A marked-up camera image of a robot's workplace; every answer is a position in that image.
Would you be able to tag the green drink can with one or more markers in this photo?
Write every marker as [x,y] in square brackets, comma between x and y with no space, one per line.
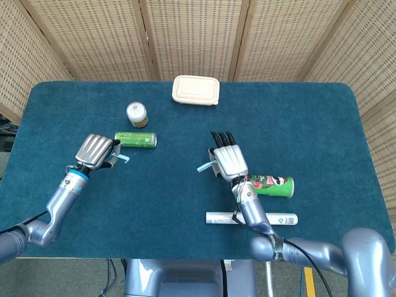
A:
[139,140]

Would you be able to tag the long white printed tube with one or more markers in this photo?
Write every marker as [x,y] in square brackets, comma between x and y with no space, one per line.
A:
[216,218]

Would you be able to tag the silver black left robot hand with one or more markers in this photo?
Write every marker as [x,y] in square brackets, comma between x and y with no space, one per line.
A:
[92,151]

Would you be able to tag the blue-grey robot torso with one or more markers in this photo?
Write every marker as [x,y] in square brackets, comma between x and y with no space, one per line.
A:
[185,280]

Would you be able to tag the white-lidded spice jar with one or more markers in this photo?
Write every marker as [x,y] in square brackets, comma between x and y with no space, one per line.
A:
[136,114]

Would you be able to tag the yellow floor tape strip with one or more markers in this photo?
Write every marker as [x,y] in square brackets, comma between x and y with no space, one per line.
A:
[309,284]

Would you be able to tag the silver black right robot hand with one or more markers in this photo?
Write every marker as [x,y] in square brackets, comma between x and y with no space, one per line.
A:
[230,162]

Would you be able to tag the white metal pole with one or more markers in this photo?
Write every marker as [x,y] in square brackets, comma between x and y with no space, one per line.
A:
[269,280]

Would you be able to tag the green Pringles tube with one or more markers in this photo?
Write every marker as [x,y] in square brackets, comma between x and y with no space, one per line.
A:
[275,185]

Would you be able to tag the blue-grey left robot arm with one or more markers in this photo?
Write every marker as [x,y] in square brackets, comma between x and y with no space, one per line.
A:
[58,201]

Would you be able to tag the beige lidded lunch box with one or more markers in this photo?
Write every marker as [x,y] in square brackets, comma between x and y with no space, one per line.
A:
[195,89]

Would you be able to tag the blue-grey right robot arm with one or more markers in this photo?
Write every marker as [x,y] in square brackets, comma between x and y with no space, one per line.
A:
[256,216]

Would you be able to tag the woven bamboo screen panel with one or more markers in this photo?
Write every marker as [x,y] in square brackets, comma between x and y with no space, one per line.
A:
[284,37]
[195,37]
[365,55]
[18,62]
[383,154]
[92,37]

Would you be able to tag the blue felt table mat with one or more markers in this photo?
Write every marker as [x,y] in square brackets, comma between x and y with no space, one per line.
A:
[278,139]

